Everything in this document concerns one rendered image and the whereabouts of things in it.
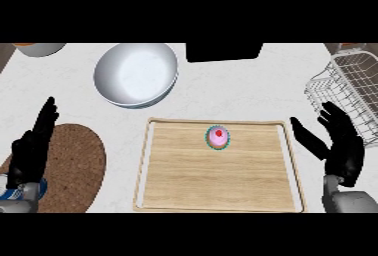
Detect black box appliance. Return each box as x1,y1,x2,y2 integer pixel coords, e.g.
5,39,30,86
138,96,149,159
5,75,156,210
184,43,264,64

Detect pink frosted cupcake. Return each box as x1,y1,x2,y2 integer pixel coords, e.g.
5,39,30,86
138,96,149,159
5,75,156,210
203,124,231,152

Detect large white bowl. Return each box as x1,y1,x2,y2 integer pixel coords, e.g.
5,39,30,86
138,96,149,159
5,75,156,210
92,43,180,110

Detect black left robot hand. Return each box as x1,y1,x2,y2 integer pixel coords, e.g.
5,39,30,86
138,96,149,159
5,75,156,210
5,96,60,190

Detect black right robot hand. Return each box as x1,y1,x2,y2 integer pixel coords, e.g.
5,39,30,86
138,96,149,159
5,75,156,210
287,101,366,188

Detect round brown cork placemat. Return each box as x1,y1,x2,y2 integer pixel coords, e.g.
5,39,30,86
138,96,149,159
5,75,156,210
0,123,107,214

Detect grey round pot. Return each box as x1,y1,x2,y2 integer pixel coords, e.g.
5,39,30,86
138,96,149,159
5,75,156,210
13,43,67,58

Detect wooden tray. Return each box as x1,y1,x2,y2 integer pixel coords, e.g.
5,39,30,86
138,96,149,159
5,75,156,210
131,117,307,213

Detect white wire tiered basket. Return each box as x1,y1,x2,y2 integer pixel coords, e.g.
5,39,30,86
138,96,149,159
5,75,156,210
302,48,378,148

